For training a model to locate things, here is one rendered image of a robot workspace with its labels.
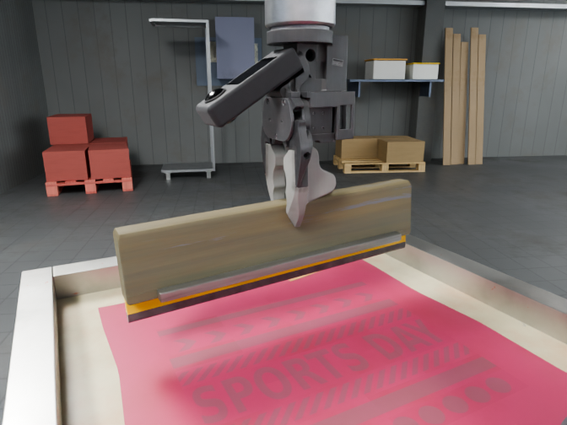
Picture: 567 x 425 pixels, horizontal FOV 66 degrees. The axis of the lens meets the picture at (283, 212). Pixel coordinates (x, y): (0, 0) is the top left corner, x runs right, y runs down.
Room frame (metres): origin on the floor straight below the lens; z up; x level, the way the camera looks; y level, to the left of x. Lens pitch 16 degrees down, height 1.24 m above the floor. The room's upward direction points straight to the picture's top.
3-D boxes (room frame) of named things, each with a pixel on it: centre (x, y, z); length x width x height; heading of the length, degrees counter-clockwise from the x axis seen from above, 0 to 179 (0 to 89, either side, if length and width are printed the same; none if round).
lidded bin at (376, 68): (6.98, -1.53, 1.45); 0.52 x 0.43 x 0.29; 98
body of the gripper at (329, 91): (0.51, -0.02, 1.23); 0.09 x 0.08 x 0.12; 117
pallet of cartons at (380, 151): (6.72, -1.44, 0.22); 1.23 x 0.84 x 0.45; 98
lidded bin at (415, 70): (7.05, -2.10, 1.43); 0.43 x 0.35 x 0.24; 98
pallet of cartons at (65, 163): (5.68, 2.49, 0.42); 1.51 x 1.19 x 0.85; 8
